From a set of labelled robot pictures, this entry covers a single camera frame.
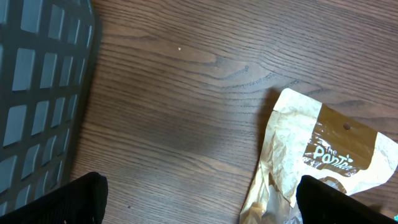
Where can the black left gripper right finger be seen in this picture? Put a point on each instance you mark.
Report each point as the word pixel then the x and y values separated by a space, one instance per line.
pixel 321 204

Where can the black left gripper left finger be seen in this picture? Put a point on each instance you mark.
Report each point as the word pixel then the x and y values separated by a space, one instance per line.
pixel 80 201

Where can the brown snack bag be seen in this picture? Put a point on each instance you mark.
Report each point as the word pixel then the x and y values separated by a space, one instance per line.
pixel 305 137

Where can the grey plastic mesh basket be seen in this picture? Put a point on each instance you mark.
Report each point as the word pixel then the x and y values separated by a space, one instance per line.
pixel 48 55

